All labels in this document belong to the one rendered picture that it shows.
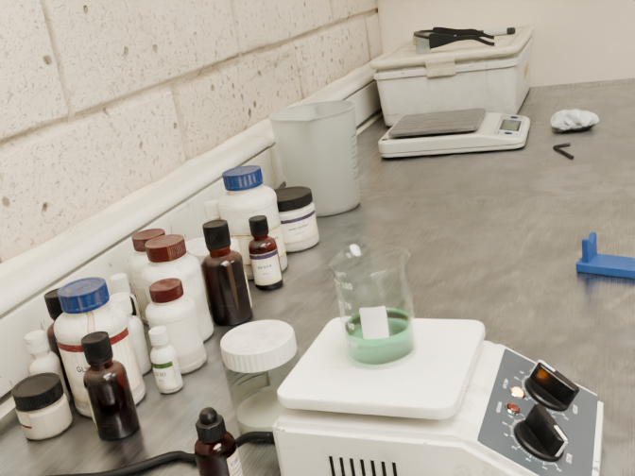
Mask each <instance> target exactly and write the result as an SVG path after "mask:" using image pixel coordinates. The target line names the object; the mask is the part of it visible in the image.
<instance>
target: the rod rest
mask: <svg viewBox="0 0 635 476"><path fill-rule="evenodd" d="M575 267H576V271H577V272H582V273H590V274H596V275H604V276H612V277H618V278H626V279H634V280H635V258H630V257H623V256H614V255H606V254H597V243H596V232H591V233H590V234H589V238H588V239H583V240H582V258H580V259H579V260H578V261H577V262H576V263H575Z"/></svg>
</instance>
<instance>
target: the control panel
mask: <svg viewBox="0 0 635 476"><path fill-rule="evenodd" d="M535 365H536V364H535V363H533V362H531V361H529V360H527V359H525V358H524V357H522V356H520V355H518V354H516V353H515V352H513V351H511V350H509V349H507V348H505V350H504V353H503V356H502V359H501V363H500V365H499V368H498V371H497V375H496V378H495V381H494V385H493V387H492V390H491V393H490V397H489V402H488V405H487V409H486V412H485V414H484V418H483V421H482V424H481V427H480V431H479V434H478V436H477V441H478V442H480V443H481V444H482V445H484V446H486V447H488V448H489V449H491V450H493V451H496V452H497V453H499V454H501V455H503V456H504V457H506V458H507V459H509V460H511V461H513V462H515V463H516V464H518V465H520V466H522V467H524V468H526V469H528V470H530V471H532V472H534V473H535V474H537V475H539V476H592V465H593V454H594V441H595V429H596V418H597V405H598V397H597V396H596V395H594V394H593V393H591V392H589V391H587V390H585V389H583V388H581V387H579V386H578V387H579V392H578V393H577V395H576V396H575V398H574V400H573V401H572V403H571V404H570V406H569V407H568V409H567V410H565V411H554V410H551V409H548V408H546V407H545V408H546V410H547V411H548V412H549V414H550V415H551V416H552V417H553V419H554V420H555V421H556V423H557V424H558V426H559V427H560V428H561V430H562V431H564V433H565V434H566V435H567V437H568V439H569V441H568V444H567V445H566V447H565V448H564V453H563V455H562V456H561V458H560V459H559V460H557V461H556V462H547V461H543V460H541V459H539V458H537V457H535V456H533V455H532V454H530V453H529V452H528V451H526V450H525V449H524V448H523V447H522V446H521V444H520V443H519V442H518V440H517V438H516V436H515V433H514V430H515V427H516V425H517V424H518V422H520V421H521V420H525V418H526V416H527V415H528V413H529V412H530V410H531V409H532V407H533V406H534V404H536V403H538V402H537V401H535V400H534V399H533V398H532V397H531V396H530V394H529V393H528V391H527V390H526V387H525V382H526V380H527V379H528V378H529V377H530V375H531V374H530V373H531V371H532V370H533V368H534V366H535ZM514 387H517V388H520V389H521V390H522V391H523V396H522V397H519V396H517V395H515V394H514V393H513V392H512V388H514ZM510 403H513V404H515V405H517V406H518V407H519V409H520V412H519V413H514V412H512V411H510V410H509V409H508V407H507V406H508V405H509V404H510Z"/></svg>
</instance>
